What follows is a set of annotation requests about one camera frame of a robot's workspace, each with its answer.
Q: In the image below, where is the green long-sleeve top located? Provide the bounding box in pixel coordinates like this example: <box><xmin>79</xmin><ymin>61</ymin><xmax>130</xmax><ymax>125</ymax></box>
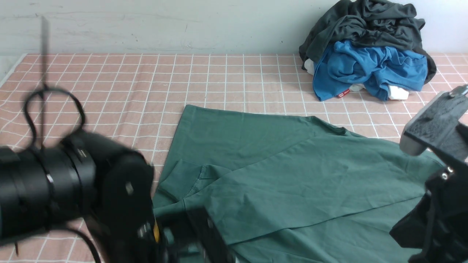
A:
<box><xmin>153</xmin><ymin>105</ymin><xmax>442</xmax><ymax>263</ymax></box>

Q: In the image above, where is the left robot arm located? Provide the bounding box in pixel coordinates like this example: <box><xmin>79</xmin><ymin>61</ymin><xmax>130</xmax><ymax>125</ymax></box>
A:
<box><xmin>0</xmin><ymin>131</ymin><xmax>158</xmax><ymax>263</ymax></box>

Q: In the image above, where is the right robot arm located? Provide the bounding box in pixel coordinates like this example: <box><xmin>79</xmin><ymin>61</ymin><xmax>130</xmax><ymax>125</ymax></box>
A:
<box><xmin>390</xmin><ymin>123</ymin><xmax>467</xmax><ymax>263</ymax></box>

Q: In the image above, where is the pink checkered tablecloth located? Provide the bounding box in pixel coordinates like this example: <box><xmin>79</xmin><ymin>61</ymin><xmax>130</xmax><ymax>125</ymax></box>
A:
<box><xmin>0</xmin><ymin>54</ymin><xmax>467</xmax><ymax>263</ymax></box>

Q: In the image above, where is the blue garment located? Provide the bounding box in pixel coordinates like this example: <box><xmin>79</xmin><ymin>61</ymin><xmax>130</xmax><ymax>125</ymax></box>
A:
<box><xmin>312</xmin><ymin>40</ymin><xmax>428</xmax><ymax>101</ymax></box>

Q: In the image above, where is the dark grey garment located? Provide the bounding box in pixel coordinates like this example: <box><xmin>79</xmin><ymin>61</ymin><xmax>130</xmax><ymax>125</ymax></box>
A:
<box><xmin>298</xmin><ymin>0</ymin><xmax>437</xmax><ymax>83</ymax></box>

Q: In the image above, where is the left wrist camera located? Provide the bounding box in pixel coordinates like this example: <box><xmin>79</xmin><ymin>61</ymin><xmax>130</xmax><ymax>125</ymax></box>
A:
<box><xmin>154</xmin><ymin>207</ymin><xmax>238</xmax><ymax>263</ymax></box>

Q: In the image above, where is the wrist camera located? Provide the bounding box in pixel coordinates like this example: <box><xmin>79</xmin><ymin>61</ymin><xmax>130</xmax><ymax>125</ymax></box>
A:
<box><xmin>154</xmin><ymin>207</ymin><xmax>238</xmax><ymax>263</ymax></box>
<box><xmin>399</xmin><ymin>84</ymin><xmax>468</xmax><ymax>168</ymax></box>

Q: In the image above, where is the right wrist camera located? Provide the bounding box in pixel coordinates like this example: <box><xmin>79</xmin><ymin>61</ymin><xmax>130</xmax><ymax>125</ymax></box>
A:
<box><xmin>399</xmin><ymin>84</ymin><xmax>468</xmax><ymax>168</ymax></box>

